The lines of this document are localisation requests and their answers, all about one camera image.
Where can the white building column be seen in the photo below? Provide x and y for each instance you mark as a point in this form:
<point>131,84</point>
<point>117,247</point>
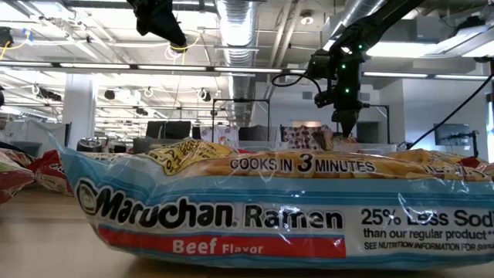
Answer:
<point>79,112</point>

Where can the white colourful patterned cloth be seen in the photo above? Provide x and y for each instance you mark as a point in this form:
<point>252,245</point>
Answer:
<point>222,135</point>

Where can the silver air duct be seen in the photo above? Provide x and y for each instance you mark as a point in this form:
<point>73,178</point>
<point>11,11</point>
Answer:
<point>355,11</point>
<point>239,31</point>

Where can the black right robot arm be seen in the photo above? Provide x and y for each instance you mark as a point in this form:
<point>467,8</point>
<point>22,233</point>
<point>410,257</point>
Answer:
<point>370,27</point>

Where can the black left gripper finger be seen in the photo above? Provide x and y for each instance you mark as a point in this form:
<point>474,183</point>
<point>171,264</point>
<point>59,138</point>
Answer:
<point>168,31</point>
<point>144,25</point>

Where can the polka dot patterned cloth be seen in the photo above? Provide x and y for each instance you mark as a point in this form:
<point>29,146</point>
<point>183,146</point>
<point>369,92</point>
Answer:
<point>301,137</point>

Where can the clear plastic bin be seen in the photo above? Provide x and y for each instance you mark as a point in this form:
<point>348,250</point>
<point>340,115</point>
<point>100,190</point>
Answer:
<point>378,148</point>
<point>262,146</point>

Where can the black metal station frame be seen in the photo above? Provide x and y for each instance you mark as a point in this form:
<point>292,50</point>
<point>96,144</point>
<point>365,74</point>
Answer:
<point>376,105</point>

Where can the black ceiling device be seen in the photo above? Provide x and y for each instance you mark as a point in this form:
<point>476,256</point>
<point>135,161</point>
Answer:
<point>178,48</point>
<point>5,36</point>

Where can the bright ceiling light panel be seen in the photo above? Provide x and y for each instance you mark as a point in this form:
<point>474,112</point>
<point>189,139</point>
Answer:
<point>401,49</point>

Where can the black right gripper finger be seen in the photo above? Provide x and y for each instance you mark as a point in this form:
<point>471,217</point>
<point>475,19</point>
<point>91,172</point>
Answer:
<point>341,119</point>
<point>353,119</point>

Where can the long ceiling light strip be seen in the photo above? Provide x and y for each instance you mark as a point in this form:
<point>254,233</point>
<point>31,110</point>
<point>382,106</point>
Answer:
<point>170,67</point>
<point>393,74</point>

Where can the round ceiling detector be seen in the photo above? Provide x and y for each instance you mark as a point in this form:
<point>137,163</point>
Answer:
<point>306,18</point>

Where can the wall-mounted dark screen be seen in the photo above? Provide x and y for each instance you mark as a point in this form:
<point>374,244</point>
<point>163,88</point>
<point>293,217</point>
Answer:
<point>451,134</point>

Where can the black cylindrical bin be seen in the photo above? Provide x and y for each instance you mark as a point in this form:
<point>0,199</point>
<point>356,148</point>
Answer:
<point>89,145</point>

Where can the blue Maruchan ramen packet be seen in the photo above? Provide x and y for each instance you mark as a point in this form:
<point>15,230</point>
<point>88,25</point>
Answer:
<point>231,216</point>

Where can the red Maruchan ramen packet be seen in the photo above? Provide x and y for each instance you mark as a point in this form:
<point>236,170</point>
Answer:
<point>13,185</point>
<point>50,173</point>

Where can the grey office partition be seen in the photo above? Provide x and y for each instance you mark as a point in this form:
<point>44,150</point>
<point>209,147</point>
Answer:
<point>38,133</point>

